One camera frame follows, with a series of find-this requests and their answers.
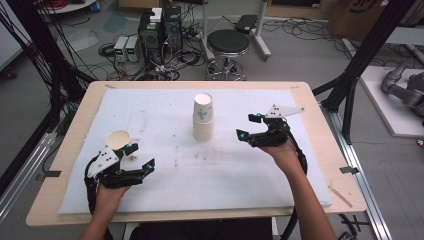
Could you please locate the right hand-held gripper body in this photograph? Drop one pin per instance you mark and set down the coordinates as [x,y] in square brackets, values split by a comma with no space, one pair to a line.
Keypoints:
[278,131]

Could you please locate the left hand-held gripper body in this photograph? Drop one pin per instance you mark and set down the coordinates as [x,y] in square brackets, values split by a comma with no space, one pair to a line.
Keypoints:
[105,160]

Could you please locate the floral paper cup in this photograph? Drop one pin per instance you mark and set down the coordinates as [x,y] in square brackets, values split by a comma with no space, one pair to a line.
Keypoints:
[117,140]

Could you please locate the stack of paper cups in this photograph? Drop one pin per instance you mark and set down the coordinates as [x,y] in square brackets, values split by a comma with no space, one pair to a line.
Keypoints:
[203,118]

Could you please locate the person's right hand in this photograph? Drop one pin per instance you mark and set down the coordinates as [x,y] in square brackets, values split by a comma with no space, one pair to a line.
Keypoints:
[283,155]

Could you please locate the person's left hand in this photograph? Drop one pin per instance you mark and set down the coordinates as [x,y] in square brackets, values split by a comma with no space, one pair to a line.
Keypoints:
[111,198]

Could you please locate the white foam mat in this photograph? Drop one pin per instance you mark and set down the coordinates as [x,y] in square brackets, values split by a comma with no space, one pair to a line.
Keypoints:
[213,180]

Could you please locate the black tape strip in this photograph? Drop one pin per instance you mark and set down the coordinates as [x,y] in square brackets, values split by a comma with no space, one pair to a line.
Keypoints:
[349,170]
[51,173]

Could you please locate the black round stool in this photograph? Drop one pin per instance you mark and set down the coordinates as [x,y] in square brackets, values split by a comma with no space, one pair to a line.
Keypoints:
[228,41]

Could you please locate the person's dark clothing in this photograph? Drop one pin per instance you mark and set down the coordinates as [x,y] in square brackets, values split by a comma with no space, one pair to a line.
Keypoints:
[200,230]

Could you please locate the white stand leg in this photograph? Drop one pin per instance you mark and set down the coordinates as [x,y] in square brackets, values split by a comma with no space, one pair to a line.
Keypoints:
[205,26]
[261,33]

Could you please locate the thin wooden stick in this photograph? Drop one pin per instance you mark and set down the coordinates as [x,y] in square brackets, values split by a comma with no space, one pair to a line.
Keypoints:
[340,197]

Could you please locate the black flat device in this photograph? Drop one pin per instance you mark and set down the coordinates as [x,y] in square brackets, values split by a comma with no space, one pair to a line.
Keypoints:
[246,23]

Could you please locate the grey power supply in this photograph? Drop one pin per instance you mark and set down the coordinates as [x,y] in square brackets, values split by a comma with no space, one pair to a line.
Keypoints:
[120,48]
[132,49]

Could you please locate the black computer tower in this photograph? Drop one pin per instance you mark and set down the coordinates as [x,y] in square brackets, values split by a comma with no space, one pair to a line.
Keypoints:
[150,40]
[172,30]

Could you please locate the white platform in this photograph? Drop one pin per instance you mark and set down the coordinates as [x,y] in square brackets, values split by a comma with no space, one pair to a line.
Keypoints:
[390,113]

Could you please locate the small white device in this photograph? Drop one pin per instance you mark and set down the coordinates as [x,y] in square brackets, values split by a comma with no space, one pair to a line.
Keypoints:
[156,15]

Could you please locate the large cardboard box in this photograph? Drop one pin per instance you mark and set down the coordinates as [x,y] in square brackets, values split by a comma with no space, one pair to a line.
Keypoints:
[356,16]

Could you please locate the small cardboard box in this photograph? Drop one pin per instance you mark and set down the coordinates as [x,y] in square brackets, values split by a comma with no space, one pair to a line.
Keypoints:
[140,3]

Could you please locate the blue tape roll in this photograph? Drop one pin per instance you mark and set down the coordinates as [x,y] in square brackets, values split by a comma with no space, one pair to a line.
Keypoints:
[95,6]

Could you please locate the white round table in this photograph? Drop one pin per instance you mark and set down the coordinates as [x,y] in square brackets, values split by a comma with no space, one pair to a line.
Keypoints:
[73,7]

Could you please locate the white board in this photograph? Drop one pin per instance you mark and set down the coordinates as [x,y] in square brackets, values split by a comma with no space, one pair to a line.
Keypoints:
[8,36]

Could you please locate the aluminium rail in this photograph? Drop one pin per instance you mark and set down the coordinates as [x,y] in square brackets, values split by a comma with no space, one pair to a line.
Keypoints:
[360,186]
[23,176]

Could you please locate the black metal frame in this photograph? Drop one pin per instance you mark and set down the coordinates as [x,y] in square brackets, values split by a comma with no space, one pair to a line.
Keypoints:
[363,53]
[43,50]

